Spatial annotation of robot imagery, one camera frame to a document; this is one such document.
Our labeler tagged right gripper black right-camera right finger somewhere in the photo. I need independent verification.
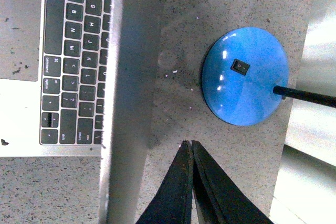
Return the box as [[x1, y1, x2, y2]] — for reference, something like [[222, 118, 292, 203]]
[[192, 141, 272, 223]]

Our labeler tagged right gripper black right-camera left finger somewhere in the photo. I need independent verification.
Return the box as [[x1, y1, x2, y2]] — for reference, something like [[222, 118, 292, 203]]
[[137, 141, 194, 223]]

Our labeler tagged white curtain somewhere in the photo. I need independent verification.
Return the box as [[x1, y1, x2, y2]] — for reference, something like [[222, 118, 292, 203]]
[[269, 0, 335, 223]]

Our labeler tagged silver laptop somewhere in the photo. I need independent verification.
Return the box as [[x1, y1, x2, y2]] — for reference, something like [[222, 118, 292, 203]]
[[1, 0, 163, 223]]

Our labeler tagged blue desk lamp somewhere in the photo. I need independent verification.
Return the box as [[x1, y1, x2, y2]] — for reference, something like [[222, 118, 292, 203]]
[[201, 27, 335, 126]]

